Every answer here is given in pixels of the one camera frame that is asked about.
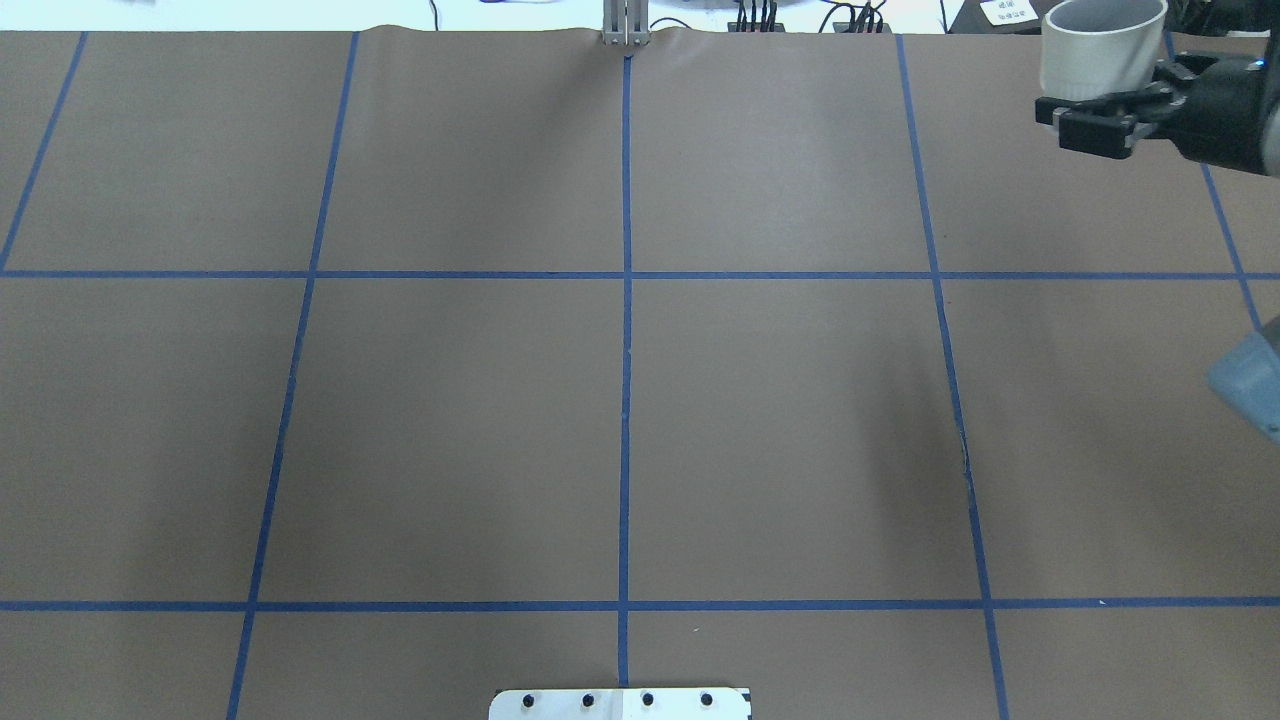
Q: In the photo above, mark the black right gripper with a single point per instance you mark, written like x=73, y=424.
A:
x=1222, y=110

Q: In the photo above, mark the white HOME mug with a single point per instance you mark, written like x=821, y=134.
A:
x=1095, y=48

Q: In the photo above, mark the brown paper table cover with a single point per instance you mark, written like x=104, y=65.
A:
x=363, y=375

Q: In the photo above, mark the aluminium frame post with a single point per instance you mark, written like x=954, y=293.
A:
x=625, y=23

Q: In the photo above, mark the white camera mast with base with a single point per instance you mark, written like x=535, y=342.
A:
x=623, y=703

